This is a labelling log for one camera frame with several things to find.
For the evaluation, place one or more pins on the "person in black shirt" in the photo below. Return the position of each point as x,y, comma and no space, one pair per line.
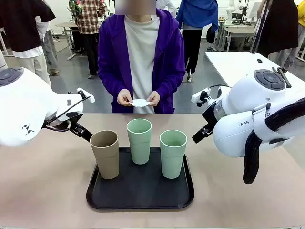
21,28

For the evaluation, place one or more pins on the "person in plaid shirt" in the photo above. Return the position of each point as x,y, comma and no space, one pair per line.
89,19

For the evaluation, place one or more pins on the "small black object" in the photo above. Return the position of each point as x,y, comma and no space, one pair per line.
259,60

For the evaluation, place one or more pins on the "light green plastic cup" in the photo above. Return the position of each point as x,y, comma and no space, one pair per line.
171,159
140,148

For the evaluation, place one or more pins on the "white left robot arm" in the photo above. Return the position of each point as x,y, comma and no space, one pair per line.
23,107

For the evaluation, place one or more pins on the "white scalloped paper coaster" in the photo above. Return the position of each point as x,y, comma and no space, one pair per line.
140,103

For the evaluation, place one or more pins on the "black plastic tray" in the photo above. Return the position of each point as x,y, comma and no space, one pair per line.
140,188

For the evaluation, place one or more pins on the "person in blue jacket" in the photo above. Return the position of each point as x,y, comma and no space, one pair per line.
197,14

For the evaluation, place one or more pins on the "grey workbench desk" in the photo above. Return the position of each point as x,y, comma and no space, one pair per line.
238,28

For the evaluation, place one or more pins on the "person in white shirt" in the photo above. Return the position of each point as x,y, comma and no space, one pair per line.
166,7

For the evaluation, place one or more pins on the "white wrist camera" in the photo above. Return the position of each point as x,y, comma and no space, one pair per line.
86,95
199,96

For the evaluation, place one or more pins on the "black folded tripod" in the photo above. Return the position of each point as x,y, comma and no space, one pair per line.
284,76

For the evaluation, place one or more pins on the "person's left forearm purple sleeve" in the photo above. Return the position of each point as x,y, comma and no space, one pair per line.
171,83

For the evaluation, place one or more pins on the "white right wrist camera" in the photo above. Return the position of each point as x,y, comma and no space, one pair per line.
199,96

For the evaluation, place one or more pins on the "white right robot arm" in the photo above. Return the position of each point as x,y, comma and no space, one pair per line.
240,95

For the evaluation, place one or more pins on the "person in grey trousers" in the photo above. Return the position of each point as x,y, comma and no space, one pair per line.
51,52

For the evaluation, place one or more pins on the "brown plastic cup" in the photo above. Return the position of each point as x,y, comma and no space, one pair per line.
106,157

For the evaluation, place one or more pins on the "white cylindrical air purifier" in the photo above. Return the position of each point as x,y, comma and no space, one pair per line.
2,60

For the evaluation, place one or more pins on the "person in yellow shirt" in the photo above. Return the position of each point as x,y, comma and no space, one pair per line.
302,23

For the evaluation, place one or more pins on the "small white robot arm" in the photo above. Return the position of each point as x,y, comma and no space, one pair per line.
230,12

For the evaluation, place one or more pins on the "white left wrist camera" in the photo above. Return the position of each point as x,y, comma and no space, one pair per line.
86,95

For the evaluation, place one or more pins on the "person's right forearm purple sleeve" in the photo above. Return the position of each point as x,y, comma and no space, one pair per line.
108,83

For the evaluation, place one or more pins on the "person's left hand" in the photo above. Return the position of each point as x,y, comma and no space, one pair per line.
154,98

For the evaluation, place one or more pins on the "white table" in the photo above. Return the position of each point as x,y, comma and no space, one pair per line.
228,64

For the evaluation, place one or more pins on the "person's right hand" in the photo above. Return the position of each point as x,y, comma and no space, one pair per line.
124,97

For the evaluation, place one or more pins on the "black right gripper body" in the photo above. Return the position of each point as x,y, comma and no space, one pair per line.
210,117

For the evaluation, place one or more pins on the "person in purple hoodie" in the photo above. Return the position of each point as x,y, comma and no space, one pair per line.
143,47

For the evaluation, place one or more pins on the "black hanging bag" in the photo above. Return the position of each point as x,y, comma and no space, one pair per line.
210,35

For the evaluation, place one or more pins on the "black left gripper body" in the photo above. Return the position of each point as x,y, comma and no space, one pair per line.
74,125

